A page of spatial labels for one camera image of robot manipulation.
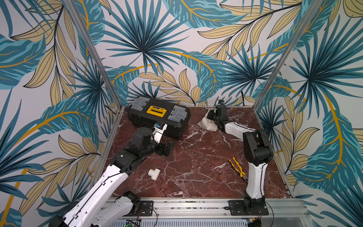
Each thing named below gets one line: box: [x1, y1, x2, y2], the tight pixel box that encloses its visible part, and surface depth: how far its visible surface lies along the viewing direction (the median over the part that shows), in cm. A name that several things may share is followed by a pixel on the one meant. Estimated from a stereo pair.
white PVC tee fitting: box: [147, 168, 161, 181], surface depth 85 cm
